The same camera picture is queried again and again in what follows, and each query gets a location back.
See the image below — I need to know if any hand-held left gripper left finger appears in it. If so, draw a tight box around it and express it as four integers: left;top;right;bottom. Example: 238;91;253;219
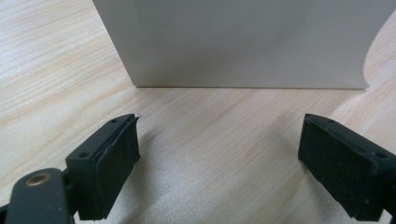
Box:
64;113;142;221

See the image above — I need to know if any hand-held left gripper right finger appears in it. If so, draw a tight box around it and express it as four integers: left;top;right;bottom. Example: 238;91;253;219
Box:
297;113;396;222

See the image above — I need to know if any grey expandable divider rack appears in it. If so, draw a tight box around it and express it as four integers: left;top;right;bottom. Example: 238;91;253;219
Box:
92;0;396;90

